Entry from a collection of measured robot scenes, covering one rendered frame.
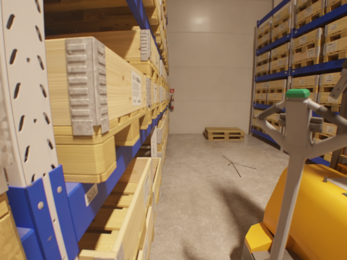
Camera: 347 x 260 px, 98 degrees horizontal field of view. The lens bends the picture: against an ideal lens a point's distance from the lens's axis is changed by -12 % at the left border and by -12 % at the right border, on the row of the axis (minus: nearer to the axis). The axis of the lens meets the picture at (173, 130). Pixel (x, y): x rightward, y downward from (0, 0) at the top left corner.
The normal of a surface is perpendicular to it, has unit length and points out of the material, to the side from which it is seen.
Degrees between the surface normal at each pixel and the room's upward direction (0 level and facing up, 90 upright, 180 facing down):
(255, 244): 22
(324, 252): 74
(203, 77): 90
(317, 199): 68
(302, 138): 106
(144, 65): 90
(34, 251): 90
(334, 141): 99
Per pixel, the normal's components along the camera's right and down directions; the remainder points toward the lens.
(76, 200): 1.00, 0.00
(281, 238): -0.90, 0.08
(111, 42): -0.01, 0.19
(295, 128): -0.87, 0.35
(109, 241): 0.00, -0.98
